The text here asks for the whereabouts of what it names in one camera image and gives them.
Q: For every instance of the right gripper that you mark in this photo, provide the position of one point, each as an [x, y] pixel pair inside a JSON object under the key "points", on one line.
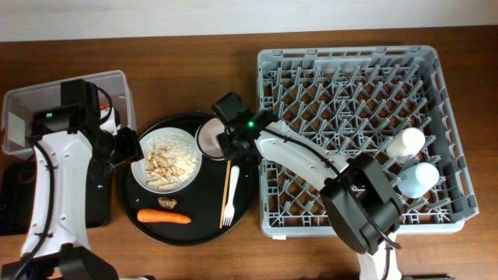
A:
{"points": [[223, 138]]}

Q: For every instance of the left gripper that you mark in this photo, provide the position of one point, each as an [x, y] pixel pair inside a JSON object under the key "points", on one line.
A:
{"points": [[132, 152]]}

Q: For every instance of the white shallow bowl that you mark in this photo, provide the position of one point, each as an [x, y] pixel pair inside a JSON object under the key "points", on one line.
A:
{"points": [[206, 140]]}

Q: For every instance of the grey plate with food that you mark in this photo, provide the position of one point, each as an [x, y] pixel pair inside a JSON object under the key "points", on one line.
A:
{"points": [[171, 161]]}

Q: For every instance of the white plastic fork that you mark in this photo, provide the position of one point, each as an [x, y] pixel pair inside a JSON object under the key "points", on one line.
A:
{"points": [[229, 208]]}

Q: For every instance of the clear plastic bin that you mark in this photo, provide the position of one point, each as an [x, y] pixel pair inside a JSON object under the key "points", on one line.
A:
{"points": [[20, 105]]}

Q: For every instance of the cream paper cup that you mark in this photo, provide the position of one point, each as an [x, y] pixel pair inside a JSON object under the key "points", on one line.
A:
{"points": [[406, 144]]}

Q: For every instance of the blue plastic cup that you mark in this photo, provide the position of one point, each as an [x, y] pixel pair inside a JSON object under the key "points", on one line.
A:
{"points": [[418, 179]]}

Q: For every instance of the red snack wrapper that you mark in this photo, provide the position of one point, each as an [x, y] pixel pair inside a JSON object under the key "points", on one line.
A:
{"points": [[104, 106]]}

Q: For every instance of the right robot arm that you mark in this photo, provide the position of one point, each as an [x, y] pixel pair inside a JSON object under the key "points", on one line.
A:
{"points": [[360, 202]]}

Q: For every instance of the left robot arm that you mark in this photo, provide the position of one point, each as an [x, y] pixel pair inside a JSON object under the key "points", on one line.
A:
{"points": [[70, 145]]}

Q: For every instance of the grey dishwasher rack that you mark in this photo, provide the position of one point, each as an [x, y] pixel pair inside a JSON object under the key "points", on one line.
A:
{"points": [[356, 99]]}

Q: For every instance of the wooden chopstick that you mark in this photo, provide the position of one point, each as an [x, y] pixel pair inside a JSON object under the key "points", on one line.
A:
{"points": [[225, 190]]}

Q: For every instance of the round black serving tray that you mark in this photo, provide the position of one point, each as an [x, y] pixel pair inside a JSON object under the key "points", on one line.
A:
{"points": [[201, 201]]}

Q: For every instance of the orange carrot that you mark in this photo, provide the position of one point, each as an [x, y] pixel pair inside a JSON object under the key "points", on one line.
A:
{"points": [[153, 216]]}

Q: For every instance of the brown food scrap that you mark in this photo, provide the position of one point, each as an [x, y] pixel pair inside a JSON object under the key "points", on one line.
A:
{"points": [[168, 203]]}

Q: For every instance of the black rectangular tray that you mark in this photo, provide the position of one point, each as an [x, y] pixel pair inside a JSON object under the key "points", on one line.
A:
{"points": [[17, 197]]}

